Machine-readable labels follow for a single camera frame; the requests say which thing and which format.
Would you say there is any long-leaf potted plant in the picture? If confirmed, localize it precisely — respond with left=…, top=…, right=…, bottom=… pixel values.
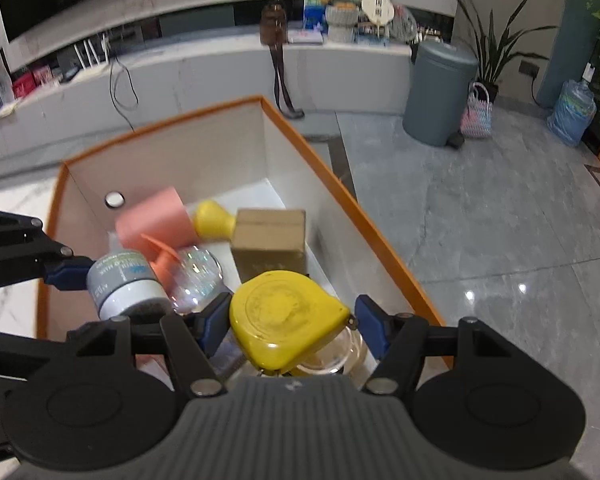
left=445, top=0, right=561, bottom=106

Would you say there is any brown camera bag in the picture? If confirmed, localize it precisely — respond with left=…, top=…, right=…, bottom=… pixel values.
left=260, top=2, right=306, bottom=119

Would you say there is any blue water jug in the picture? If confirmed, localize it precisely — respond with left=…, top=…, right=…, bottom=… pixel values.
left=546, top=62, right=597, bottom=148

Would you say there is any black cable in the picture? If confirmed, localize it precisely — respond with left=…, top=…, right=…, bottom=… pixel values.
left=108, top=57, right=140, bottom=134

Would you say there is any round glitter compact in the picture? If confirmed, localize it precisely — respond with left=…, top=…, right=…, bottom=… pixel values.
left=167, top=246, right=231, bottom=316

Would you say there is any grey trash can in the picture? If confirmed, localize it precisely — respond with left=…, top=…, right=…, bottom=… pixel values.
left=402, top=41, right=480, bottom=149

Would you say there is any pink bottle with orange cap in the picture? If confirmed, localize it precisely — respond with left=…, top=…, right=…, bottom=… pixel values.
left=135, top=232, right=182, bottom=390

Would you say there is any pink cylindrical container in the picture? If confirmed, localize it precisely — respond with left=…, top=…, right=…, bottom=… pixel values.
left=116, top=186, right=197, bottom=256

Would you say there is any red printed box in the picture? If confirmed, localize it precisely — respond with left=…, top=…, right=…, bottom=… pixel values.
left=12, top=72, right=36, bottom=100

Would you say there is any white marble tv console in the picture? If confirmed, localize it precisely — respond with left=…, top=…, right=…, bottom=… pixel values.
left=0, top=0, right=416, bottom=161

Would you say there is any orange cardboard box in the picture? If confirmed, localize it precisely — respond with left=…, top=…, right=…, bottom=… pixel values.
left=36, top=95, right=454, bottom=391

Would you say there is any yellow tape measure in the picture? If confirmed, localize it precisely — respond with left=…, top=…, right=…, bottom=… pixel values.
left=229, top=270, right=357, bottom=372

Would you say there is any pink woven basket bag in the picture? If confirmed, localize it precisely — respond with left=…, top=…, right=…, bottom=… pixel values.
left=460, top=82, right=494, bottom=139

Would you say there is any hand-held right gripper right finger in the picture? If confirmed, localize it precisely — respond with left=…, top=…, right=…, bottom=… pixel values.
left=355, top=294, right=516, bottom=397

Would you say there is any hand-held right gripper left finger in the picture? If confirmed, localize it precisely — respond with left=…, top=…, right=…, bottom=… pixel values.
left=67, top=291, right=233, bottom=398

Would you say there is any yellow dropper bottle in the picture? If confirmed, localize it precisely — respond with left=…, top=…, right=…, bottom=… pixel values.
left=192, top=199, right=238, bottom=241

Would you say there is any gold round tin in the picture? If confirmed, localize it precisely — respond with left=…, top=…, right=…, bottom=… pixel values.
left=290, top=327, right=364, bottom=377

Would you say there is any small grey jar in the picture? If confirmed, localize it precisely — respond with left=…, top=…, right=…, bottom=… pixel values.
left=86, top=249, right=173, bottom=321

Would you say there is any blue flat box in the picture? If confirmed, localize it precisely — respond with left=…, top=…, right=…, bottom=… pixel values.
left=355, top=25, right=392, bottom=46

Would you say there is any brown cube box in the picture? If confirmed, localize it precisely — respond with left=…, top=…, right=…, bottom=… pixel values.
left=230, top=208, right=308, bottom=288

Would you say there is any white round hand fan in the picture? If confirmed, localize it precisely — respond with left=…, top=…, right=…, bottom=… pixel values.
left=361, top=0, right=396, bottom=28

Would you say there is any white router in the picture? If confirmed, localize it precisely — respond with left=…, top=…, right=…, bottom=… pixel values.
left=74, top=32, right=112, bottom=68

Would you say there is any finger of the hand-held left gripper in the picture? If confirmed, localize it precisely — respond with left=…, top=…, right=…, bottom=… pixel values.
left=0, top=329, right=73, bottom=377
left=0, top=207, right=95, bottom=295

